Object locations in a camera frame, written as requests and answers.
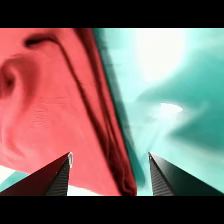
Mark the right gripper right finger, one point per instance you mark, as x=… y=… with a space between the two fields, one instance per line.
x=170 y=180

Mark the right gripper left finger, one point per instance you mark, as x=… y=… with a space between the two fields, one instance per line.
x=50 y=180

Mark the red T-shirt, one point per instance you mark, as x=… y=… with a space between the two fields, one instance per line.
x=50 y=110

